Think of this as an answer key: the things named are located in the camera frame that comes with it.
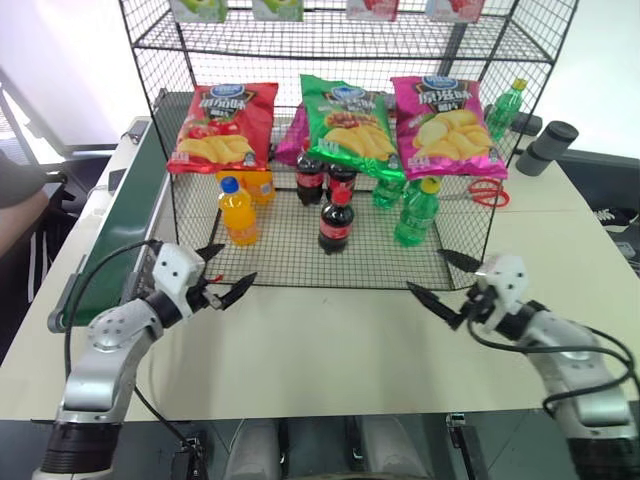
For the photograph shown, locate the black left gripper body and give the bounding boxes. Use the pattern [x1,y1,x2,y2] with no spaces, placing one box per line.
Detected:
[185,273,225,312]

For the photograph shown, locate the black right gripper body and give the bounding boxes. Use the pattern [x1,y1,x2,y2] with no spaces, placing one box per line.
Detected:
[460,283,497,326]

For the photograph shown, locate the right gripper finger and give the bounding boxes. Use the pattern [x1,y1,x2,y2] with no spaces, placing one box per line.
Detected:
[405,280,465,332]
[436,248,484,274]

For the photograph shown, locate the green conveyor belt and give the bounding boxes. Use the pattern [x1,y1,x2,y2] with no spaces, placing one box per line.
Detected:
[47,117,174,334]

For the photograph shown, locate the orange soda bottle blue cap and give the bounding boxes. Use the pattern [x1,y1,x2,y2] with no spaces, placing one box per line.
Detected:
[217,176,259,248]
[215,169,277,206]

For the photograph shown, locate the green soda bottle yellow cap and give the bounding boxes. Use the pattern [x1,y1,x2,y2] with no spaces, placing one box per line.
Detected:
[370,175,409,211]
[393,177,442,249]
[485,78,530,142]

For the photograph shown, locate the cola bottle red cap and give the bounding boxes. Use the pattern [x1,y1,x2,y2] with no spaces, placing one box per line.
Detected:
[317,185,357,257]
[326,164,359,202]
[295,149,327,207]

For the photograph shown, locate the red potato chips bag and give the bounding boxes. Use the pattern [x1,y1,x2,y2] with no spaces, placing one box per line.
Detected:
[166,82,279,176]

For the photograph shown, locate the magenta potato chips bag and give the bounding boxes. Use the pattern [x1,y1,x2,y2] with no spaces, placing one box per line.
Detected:
[274,104,314,169]
[389,74,509,182]

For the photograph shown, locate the dark grey cylinder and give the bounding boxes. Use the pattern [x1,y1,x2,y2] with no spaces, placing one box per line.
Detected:
[514,120,580,177]

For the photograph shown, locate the black table clamp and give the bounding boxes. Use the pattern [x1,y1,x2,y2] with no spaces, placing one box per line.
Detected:
[174,432,209,480]
[446,412,489,480]

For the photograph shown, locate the grey rounded robot leg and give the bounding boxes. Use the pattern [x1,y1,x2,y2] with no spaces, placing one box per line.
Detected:
[358,414,427,480]
[223,417,282,480]

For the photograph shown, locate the green potato chips bag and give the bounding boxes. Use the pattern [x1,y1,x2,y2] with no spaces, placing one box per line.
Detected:
[298,73,407,182]

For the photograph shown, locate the green drink carton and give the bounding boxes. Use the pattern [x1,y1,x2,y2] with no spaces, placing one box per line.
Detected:
[251,0,305,23]
[169,0,229,24]

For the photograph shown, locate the pink drink carton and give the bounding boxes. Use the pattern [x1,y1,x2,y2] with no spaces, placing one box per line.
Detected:
[425,0,487,24]
[345,0,400,23]

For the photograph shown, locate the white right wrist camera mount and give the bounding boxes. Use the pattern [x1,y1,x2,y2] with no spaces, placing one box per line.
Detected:
[473,254,528,334]

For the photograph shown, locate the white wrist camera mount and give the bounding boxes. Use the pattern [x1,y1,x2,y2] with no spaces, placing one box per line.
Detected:
[151,243,207,319]
[473,254,528,334]

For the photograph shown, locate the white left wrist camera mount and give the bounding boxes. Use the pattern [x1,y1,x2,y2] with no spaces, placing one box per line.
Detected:
[151,243,207,319]

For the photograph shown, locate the red handled scissors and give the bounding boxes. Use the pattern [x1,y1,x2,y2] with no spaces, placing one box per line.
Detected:
[467,178,512,208]

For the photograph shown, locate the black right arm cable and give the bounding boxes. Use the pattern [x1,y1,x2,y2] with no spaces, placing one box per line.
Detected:
[467,299,640,419]

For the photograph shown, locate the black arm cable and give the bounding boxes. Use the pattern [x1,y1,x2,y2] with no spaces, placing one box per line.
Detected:
[63,239,211,451]
[467,299,640,419]

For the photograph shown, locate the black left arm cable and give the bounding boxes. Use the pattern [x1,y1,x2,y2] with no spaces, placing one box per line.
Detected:
[63,239,211,451]

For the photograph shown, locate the black wire shelf rack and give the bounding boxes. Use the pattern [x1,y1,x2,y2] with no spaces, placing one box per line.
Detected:
[118,0,581,292]

